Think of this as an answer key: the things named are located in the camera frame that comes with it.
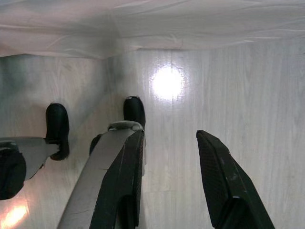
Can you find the cream sheeted bed mattress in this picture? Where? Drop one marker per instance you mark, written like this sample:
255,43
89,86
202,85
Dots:
152,21

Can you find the robot silver left leg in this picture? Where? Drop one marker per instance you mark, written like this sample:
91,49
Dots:
33,152

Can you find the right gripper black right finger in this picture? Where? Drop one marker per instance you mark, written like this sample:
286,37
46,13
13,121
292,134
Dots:
219,171

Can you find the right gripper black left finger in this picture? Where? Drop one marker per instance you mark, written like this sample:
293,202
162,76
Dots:
124,171

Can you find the robot black foot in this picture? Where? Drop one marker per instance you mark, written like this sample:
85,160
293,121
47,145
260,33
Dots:
57,126
133,112

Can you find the robot black left foot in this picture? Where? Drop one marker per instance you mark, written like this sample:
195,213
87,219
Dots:
57,126

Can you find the robot black right foot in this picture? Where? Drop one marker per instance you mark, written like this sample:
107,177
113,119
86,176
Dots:
133,112

